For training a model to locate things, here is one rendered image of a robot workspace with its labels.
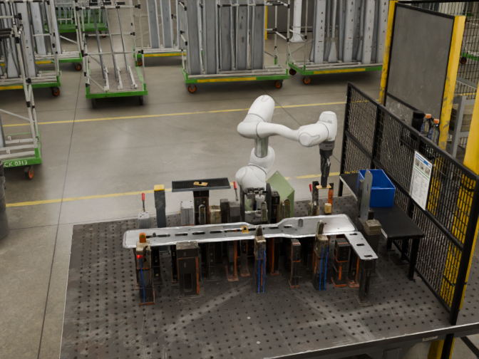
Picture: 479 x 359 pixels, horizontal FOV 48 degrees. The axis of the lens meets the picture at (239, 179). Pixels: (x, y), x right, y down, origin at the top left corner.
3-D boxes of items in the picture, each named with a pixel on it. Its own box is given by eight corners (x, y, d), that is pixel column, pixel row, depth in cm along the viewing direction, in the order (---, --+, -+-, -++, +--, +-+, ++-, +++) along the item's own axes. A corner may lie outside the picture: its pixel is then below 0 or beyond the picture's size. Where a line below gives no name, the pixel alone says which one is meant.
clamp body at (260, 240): (253, 295, 310) (254, 243, 296) (249, 283, 321) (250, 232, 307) (269, 293, 311) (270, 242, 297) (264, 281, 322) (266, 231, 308)
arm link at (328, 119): (323, 134, 309) (311, 139, 300) (325, 107, 303) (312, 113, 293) (340, 137, 303) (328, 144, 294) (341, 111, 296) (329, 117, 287)
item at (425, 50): (439, 231, 517) (477, 16, 435) (426, 232, 515) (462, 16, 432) (376, 176, 636) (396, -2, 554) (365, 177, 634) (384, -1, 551)
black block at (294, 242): (289, 290, 314) (291, 248, 302) (285, 280, 324) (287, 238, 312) (303, 289, 315) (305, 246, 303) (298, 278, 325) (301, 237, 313)
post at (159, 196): (157, 253, 351) (152, 192, 333) (157, 247, 358) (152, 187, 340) (169, 252, 352) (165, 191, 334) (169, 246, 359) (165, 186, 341)
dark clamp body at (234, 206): (227, 261, 342) (227, 208, 326) (225, 251, 354) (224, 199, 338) (244, 261, 343) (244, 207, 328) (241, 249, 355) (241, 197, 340)
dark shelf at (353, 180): (388, 241, 307) (388, 236, 306) (338, 177, 388) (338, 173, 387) (424, 238, 310) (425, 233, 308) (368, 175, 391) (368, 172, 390)
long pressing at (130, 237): (122, 251, 299) (121, 248, 298) (123, 231, 319) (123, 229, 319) (359, 233, 317) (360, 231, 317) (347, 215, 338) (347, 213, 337)
